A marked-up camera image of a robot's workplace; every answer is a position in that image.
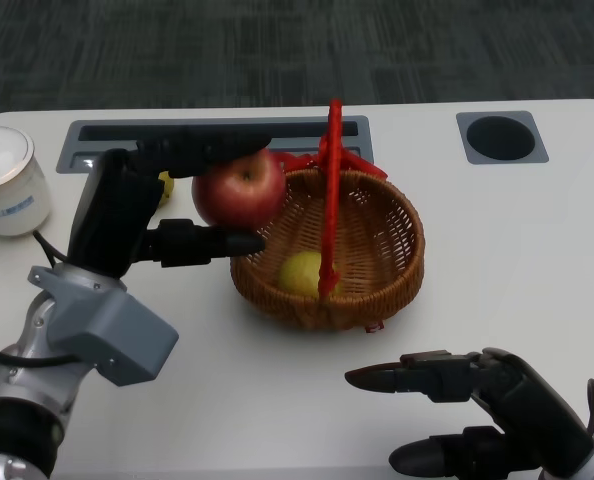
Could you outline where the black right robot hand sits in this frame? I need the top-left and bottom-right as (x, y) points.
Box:
(345, 348), (594, 480)

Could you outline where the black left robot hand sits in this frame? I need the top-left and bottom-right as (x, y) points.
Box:
(68, 127), (273, 279)

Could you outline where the red apple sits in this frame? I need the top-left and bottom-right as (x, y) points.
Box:
(191, 148), (288, 230)

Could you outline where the wicker basket with red handle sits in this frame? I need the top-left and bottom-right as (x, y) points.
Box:
(230, 98), (426, 334)

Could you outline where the yellow lemon on table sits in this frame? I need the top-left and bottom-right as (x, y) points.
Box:
(157, 171), (176, 207)

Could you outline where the white lidded ceramic cup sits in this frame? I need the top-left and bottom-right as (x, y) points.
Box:
(0, 124), (53, 237)

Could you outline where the yellow-green pear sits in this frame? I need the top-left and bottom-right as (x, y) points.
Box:
(277, 251), (341, 300)

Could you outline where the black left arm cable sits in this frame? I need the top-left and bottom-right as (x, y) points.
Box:
(0, 230), (81, 374)

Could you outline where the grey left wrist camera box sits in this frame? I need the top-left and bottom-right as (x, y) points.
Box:
(28, 264), (180, 388)

